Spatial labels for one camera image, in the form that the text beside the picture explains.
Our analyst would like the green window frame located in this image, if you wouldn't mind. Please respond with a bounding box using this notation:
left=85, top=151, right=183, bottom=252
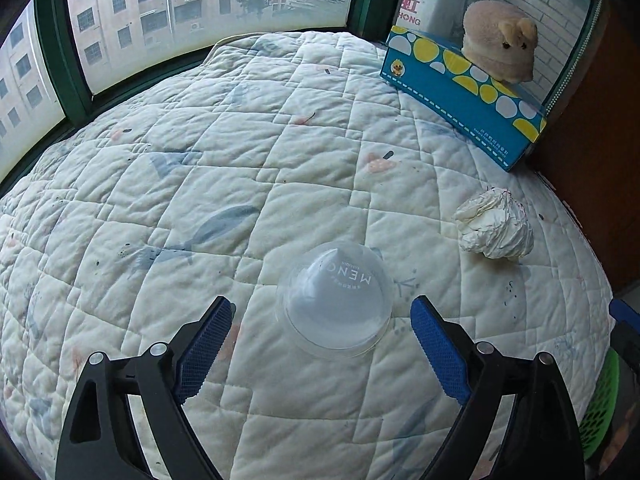
left=1, top=0, right=604, bottom=179

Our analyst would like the green plastic basket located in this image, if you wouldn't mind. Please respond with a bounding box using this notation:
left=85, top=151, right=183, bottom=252
left=579, top=349, right=620, bottom=460

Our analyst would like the crumpled white paper ball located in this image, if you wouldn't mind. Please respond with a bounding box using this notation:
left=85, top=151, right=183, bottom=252
left=452, top=188, right=534, bottom=260

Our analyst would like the white quilted bed mat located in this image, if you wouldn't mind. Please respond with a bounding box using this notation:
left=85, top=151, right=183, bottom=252
left=1, top=32, right=612, bottom=479

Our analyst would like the blue yellow tissue box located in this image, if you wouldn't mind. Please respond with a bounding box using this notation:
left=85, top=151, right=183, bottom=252
left=381, top=26, right=547, bottom=171

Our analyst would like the clear plastic dome lid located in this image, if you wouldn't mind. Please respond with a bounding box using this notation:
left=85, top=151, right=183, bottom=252
left=276, top=240, right=394, bottom=360

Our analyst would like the brown wooden panel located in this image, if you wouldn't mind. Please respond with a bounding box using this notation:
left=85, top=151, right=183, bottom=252
left=529, top=2, right=639, bottom=294

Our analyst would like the beige plush toy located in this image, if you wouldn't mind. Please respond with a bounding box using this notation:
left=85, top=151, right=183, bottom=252
left=461, top=0, right=538, bottom=84

